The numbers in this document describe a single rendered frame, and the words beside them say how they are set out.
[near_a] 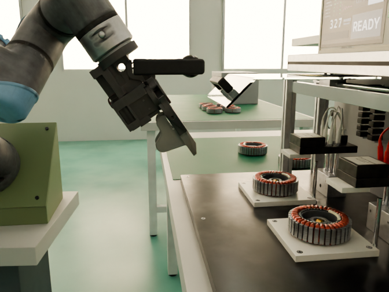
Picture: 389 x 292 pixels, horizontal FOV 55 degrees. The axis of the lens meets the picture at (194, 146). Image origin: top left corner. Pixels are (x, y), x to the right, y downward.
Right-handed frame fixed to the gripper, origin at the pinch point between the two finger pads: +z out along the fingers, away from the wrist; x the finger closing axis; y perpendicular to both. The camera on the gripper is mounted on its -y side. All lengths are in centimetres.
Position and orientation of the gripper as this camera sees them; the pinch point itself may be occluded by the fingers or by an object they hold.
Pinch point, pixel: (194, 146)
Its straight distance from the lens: 64.2
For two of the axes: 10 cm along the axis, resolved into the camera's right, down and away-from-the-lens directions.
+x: 1.3, 2.2, -9.7
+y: -8.3, 5.6, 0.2
